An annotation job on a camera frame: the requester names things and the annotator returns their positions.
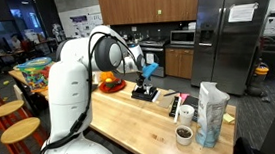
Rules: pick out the white marker pen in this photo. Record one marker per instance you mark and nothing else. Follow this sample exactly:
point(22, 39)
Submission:
point(177, 110)

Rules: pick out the black pen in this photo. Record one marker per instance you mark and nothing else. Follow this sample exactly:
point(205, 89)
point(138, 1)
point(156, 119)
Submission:
point(170, 92)

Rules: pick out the brown cardboard piece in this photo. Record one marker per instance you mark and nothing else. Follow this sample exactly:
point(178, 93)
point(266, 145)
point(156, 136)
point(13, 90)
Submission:
point(165, 100)

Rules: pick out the silver microwave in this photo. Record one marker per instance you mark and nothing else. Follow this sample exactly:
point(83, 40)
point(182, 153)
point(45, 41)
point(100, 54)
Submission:
point(182, 37)

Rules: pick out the wooden base cabinet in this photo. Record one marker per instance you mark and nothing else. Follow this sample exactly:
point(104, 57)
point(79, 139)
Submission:
point(179, 63)

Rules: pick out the wall poster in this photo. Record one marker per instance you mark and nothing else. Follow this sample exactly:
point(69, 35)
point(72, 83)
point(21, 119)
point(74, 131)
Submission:
point(86, 23)

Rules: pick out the black notebook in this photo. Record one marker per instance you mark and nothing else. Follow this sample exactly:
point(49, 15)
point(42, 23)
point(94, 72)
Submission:
point(192, 101)

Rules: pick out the yellow grey vacuum cleaner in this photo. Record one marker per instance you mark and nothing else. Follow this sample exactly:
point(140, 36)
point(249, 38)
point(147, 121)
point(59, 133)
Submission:
point(258, 76)

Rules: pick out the yellow sticky notes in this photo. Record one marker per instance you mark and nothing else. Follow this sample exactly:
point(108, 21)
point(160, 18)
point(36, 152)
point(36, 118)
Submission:
point(228, 118)

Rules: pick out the black remote control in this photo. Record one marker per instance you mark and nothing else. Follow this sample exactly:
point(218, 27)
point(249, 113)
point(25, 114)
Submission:
point(173, 107)

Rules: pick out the stainless steel refrigerator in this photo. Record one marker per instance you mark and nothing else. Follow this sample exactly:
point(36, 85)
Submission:
point(231, 42)

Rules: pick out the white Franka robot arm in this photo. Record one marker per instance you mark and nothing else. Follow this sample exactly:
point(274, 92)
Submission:
point(68, 93)

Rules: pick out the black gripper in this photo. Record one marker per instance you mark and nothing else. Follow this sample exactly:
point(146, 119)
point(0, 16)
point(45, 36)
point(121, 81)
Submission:
point(141, 78)

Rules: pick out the black oven range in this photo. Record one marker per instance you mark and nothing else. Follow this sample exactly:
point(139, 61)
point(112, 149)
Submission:
point(154, 53)

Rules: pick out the white paper sheet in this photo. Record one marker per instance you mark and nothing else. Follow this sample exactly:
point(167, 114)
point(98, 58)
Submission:
point(242, 12)

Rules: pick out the white ceramic mug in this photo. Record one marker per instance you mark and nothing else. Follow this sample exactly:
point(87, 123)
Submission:
point(184, 134)

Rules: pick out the wooden wall cabinets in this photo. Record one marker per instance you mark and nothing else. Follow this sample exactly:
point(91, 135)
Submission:
point(157, 1)

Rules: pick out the red plate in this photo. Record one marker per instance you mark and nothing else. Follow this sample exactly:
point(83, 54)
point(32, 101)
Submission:
point(116, 87)

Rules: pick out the pink sticky note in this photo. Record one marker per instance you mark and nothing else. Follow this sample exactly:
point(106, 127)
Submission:
point(184, 96)

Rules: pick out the black box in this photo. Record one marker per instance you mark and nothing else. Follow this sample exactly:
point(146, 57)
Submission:
point(144, 96)

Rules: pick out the white paper bag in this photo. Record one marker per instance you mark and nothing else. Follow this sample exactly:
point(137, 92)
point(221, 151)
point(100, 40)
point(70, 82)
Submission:
point(211, 114)

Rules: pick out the clear bin of toy blocks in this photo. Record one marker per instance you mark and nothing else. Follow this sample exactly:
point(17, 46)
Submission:
point(35, 74)

